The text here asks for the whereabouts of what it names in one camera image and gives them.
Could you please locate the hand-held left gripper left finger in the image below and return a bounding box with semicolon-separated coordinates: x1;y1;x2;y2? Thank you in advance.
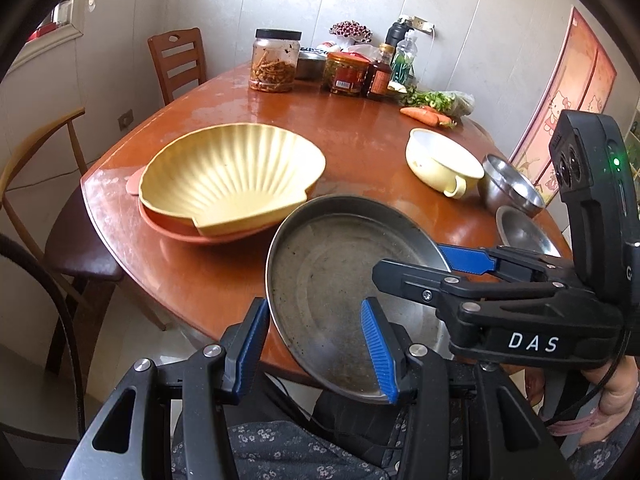
75;297;272;480

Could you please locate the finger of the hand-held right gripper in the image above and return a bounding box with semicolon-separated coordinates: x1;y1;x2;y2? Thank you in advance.
437;244;576;286
372;258;567;311

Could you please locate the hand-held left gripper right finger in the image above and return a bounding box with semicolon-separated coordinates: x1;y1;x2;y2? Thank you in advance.
360;297;576;480

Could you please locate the round metal pan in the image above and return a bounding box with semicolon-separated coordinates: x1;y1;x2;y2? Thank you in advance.
265;195;453;406

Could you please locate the yellow enamel bowl with handle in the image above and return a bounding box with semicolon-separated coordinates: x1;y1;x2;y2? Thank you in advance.
405;128;485;198

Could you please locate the orange plastic plate with ears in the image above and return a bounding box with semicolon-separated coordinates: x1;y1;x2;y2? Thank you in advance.
125;167;321;247

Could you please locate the yellow shell-shaped plate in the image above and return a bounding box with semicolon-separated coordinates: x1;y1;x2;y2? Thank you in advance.
138;123;327;237

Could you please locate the person's right forearm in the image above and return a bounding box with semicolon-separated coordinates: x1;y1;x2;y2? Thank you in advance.
550;400;640;480

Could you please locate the person's right hand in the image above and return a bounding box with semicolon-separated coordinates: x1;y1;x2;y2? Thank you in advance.
590;352;640;425

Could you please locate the large steel bowl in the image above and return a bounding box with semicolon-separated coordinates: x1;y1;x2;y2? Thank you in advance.
495;205;563;261

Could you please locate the small steel bowl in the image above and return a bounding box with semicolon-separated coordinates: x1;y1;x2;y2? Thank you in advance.
477;154;546;218

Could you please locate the white shelf cabinet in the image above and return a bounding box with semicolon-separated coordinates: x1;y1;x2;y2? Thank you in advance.
624;110;640;181

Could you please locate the dark floral garment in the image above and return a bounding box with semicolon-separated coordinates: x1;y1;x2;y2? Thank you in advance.
170;417;501;480

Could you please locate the carrot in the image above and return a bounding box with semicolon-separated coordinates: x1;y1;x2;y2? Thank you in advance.
400;106;440;126
420;106;457;127

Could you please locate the pink cartoon cat panel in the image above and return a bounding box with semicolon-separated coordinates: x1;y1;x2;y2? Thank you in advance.
507;6;617;211

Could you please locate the bag of green vegetables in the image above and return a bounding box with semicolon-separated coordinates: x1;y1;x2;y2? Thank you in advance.
405;89;476;118

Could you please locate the curved-back wooden armchair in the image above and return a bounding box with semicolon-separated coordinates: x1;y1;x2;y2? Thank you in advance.
0;107;168;376

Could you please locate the brown sauce bottle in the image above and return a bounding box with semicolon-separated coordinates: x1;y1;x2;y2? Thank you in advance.
361;43;396;101

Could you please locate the clear plastic bottle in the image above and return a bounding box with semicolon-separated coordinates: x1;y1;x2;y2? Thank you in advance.
388;30;418;92

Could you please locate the orange-lidded sauce jar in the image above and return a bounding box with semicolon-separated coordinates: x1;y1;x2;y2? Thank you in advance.
321;51;371;97

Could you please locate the red and white packet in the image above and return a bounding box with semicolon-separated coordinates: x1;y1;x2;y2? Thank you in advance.
315;40;375;59

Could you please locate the black bottle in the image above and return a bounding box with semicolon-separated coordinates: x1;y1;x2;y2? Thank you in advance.
384;16;411;51

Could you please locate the steel lidded pot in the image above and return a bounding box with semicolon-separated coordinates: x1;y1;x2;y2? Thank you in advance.
295;46;331;81

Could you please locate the dried flower bunch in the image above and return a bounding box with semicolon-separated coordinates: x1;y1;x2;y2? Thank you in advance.
329;20;373;43

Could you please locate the black-lidded jar of pickles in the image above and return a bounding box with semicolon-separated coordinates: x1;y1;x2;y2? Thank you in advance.
249;28;303;94

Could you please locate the brown slatted wooden chair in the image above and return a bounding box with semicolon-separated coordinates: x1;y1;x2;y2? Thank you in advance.
147;27;208;107

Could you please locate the window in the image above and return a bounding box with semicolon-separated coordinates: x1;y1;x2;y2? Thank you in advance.
20;0;83;56

